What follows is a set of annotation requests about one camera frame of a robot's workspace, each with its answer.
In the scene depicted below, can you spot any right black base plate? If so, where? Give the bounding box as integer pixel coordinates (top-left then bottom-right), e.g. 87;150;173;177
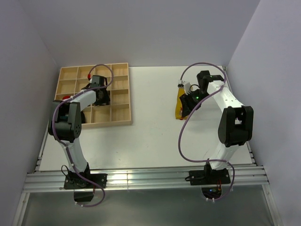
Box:
185;169;231;186

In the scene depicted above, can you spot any aluminium front rail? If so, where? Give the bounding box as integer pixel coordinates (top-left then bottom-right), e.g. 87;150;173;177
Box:
23;165;269;193

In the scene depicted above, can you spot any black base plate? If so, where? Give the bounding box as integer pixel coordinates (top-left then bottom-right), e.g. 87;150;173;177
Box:
63;173;108;190
185;169;231;186

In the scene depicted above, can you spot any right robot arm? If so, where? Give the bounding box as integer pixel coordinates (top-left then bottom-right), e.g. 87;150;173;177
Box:
179;71;253;184

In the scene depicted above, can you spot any wooden compartment tray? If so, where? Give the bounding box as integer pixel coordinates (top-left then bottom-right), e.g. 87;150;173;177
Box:
55;63;132;129

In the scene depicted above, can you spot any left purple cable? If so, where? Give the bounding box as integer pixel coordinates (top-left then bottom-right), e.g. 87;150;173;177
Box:
52;64;114;208

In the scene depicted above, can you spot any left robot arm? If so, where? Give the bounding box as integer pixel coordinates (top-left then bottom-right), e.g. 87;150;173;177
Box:
48;75;110;188

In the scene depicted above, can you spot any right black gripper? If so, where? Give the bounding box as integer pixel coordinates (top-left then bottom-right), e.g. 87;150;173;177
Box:
180;89;211;118

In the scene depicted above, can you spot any yellow cartoon sock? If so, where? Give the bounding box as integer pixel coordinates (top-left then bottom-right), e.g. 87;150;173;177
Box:
175;86;187;120

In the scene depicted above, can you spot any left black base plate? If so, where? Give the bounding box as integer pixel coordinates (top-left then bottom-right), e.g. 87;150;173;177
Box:
63;173;108;190

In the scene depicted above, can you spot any black rolled sock lower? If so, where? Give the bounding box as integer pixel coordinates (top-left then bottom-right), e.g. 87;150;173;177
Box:
80;111;86;124

